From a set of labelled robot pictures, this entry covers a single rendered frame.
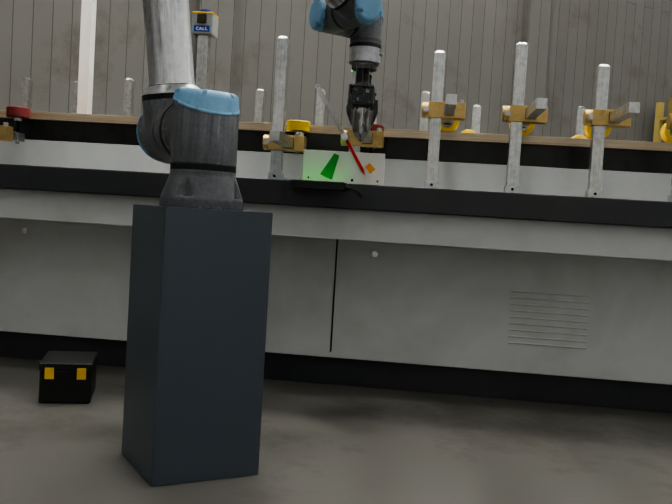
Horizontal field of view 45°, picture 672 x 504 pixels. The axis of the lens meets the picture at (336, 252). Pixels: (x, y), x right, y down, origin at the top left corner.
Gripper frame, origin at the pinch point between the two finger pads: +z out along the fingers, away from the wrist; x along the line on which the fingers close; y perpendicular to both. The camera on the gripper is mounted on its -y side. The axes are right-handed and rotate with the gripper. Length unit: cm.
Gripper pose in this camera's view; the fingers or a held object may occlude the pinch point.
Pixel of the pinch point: (360, 137)
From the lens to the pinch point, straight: 236.1
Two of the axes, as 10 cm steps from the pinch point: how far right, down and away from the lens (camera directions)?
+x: 9.9, 0.6, -1.1
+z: -0.6, 10.0, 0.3
